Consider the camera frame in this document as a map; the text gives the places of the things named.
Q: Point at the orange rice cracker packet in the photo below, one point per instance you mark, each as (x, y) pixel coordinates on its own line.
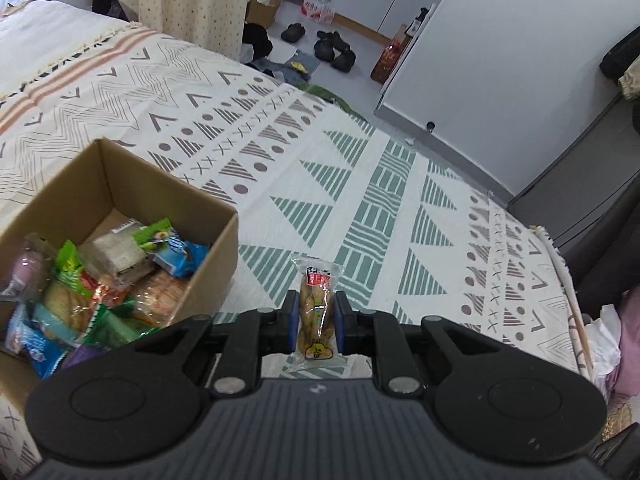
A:
(160, 292)

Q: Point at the red bag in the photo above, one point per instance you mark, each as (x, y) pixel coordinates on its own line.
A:
(392, 55)

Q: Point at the white bed sheet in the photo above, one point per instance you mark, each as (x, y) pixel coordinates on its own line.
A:
(50, 22)

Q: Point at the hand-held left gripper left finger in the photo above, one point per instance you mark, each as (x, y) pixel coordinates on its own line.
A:
(291, 322)

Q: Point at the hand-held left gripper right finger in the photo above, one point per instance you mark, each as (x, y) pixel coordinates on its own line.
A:
(342, 322)

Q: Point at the black bag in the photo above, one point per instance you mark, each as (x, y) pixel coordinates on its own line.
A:
(620, 55)

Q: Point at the white door panel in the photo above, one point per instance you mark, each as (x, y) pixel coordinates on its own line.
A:
(500, 85)

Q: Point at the dark sofa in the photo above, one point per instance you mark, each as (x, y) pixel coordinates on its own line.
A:
(600, 240)

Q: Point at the pack of water bottles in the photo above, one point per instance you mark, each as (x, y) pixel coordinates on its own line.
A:
(317, 7)

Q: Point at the black bottle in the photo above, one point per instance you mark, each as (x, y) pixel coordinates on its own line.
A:
(422, 19)

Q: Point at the small cardboard box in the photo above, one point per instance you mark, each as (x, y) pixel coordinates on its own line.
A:
(262, 10)

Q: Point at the clothes on floor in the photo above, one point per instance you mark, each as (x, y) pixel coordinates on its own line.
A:
(287, 67)

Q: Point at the white cake packet blue top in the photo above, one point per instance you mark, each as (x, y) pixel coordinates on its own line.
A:
(120, 255)

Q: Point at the purple snack wrapper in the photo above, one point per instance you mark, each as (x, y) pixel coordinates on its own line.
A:
(82, 355)

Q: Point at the yellow snack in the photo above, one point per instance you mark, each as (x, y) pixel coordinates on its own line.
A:
(315, 310)

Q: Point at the patterned blanket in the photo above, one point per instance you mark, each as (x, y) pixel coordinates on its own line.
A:
(300, 160)

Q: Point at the orange-red snack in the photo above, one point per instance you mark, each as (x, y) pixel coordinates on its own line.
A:
(95, 285)

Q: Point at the green cloth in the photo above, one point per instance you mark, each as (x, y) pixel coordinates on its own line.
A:
(335, 97)

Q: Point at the pink and white clothes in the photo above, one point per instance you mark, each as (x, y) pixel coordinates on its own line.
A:
(622, 345)

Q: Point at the purple round cake packet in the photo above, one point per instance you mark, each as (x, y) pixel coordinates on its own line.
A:
(25, 267)

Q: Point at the pile of snack packets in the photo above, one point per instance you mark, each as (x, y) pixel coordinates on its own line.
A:
(60, 302)

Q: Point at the brown cardboard box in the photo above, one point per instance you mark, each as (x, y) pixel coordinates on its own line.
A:
(210, 260)

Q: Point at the black clothing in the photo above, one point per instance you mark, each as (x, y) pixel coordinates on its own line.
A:
(257, 40)

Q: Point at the black shoe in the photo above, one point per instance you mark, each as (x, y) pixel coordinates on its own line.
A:
(324, 51)
(335, 39)
(294, 32)
(345, 62)

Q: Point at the dotted tablecloth table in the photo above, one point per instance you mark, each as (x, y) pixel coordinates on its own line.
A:
(200, 0)

